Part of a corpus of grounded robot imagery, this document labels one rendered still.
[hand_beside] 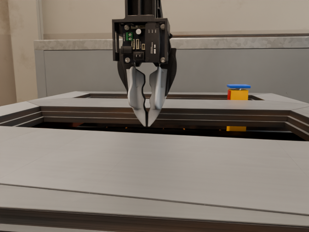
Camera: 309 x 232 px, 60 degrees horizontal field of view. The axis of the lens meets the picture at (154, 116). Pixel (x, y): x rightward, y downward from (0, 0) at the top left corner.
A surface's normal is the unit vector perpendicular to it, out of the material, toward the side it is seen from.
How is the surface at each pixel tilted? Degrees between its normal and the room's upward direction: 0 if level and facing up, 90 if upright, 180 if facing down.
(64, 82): 90
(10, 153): 0
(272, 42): 90
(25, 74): 90
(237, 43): 90
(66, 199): 0
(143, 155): 0
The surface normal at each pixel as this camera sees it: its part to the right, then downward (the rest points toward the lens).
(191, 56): -0.11, 0.17
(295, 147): 0.00, -0.99
